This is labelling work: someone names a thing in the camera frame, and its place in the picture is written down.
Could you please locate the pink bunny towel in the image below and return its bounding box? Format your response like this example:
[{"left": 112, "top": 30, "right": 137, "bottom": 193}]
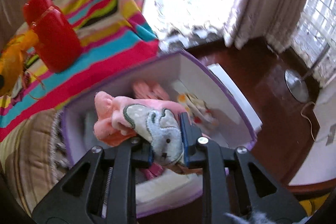
[{"left": 94, "top": 91, "right": 186, "bottom": 168}]

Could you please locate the orange fruit print cloth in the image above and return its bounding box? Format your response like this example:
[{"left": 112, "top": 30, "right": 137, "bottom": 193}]
[{"left": 177, "top": 93, "right": 218, "bottom": 128}]

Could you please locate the pink fleece cloth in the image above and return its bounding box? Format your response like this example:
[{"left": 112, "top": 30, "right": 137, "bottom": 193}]
[{"left": 132, "top": 80, "right": 170, "bottom": 101}]

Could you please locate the yellow orange cloth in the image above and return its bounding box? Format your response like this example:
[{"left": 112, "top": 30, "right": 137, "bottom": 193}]
[{"left": 1, "top": 30, "right": 39, "bottom": 96}]

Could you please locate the striped plush cushion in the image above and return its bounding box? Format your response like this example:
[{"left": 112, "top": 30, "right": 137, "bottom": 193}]
[{"left": 1, "top": 109, "right": 70, "bottom": 215}]

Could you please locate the chrome floor lamp base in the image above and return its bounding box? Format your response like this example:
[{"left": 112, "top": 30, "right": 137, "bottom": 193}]
[{"left": 284, "top": 43, "right": 332, "bottom": 104}]

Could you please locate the red thermos flask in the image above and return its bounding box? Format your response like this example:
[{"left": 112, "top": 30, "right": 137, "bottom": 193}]
[{"left": 23, "top": 0, "right": 81, "bottom": 73}]

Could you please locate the multicolour striped table cloth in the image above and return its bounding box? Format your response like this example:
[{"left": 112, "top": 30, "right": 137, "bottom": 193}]
[{"left": 1, "top": 0, "right": 158, "bottom": 138}]

